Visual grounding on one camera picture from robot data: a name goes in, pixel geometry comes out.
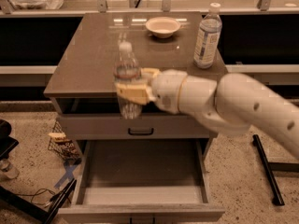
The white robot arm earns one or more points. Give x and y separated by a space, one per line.
229 106

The white paper bowl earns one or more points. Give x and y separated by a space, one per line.
163 27

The grey drawer cabinet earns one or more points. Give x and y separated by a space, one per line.
83 81

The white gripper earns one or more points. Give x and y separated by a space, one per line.
166 90

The black stand leg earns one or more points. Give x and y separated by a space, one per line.
62 196

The clear plastic water bottle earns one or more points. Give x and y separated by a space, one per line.
126 69

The black metal bar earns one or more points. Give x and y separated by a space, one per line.
277 198

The open grey middle drawer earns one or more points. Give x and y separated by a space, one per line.
142 182

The black chair base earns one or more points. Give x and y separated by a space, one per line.
7 143

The wire basket with snacks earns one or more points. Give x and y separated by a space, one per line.
60 144

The white labelled water bottle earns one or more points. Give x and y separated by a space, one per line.
208 36

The clear bottle on floor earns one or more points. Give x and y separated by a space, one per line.
8 169

